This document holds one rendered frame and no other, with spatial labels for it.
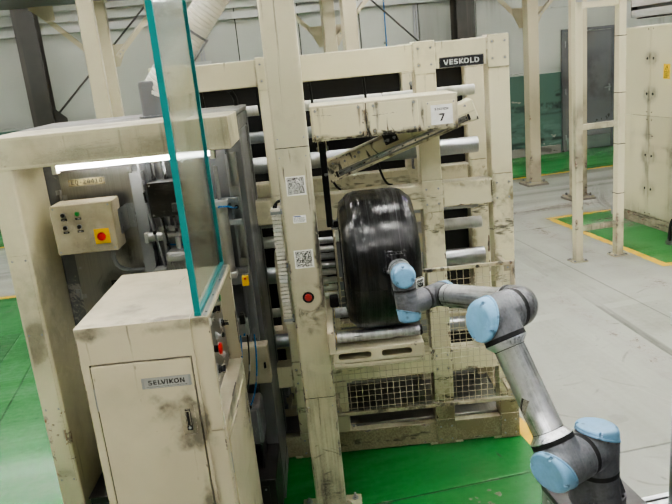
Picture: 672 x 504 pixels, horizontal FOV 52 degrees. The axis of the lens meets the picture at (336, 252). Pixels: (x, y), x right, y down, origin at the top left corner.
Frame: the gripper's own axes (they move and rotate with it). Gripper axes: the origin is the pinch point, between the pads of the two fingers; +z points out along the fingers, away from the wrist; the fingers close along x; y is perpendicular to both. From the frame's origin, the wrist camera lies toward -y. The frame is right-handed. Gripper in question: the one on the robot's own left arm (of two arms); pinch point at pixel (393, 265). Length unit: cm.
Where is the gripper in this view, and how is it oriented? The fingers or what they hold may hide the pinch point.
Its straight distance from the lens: 253.1
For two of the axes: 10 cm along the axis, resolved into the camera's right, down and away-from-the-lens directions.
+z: -0.2, -1.4, 9.9
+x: -10.0, 1.0, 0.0
